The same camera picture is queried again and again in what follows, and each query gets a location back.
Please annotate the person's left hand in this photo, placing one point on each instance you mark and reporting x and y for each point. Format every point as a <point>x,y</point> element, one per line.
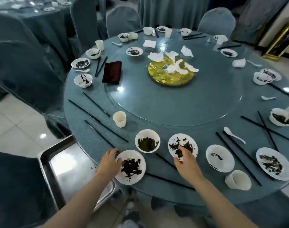
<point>107,165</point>

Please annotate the person's right hand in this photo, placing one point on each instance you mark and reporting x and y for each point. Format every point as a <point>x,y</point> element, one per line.
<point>188,167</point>

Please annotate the metal tray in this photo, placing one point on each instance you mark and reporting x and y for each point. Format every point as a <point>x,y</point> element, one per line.
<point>71,168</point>

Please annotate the blue covered chair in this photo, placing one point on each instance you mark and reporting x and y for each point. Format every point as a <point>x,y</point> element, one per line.
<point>216,21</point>
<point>277,211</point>
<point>14,28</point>
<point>25,78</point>
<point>18,189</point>
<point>122,20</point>
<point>85,23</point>

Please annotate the person's left forearm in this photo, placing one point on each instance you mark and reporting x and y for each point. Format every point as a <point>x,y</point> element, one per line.
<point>80,206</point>

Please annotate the person's right forearm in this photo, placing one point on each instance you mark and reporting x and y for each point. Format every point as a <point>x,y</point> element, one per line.
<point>220,206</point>

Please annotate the round blue table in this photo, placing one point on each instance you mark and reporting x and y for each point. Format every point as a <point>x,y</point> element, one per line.
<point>203,135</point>

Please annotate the round glass turntable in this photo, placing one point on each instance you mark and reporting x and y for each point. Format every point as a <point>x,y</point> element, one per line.
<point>177,104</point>

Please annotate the yellow round disc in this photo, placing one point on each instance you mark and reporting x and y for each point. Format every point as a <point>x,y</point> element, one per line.
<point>169,79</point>

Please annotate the dark red cloth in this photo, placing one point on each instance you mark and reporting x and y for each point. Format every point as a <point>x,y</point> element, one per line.
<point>112,73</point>

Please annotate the crumpled white tissue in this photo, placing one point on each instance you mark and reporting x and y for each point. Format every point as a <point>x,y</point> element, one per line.
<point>191,68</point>
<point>176,68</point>
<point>172,54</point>
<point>186,51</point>
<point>156,56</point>

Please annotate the folded white napkin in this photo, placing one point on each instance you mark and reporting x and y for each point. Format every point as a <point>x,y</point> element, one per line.
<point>149,44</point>

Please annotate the blue clothed background table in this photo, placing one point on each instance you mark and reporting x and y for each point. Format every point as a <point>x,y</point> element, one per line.
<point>44,26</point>

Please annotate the blue pleated table skirt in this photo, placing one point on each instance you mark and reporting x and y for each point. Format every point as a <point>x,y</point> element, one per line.
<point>173,11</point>

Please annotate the gold standing bin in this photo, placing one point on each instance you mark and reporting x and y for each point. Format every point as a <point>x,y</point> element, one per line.
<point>283,40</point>

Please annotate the blue draped curtain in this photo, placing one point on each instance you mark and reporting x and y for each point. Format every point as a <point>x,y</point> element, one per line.
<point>256,18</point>

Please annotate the cluster of white dishes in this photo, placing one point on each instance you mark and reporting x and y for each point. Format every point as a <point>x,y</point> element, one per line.
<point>49,8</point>

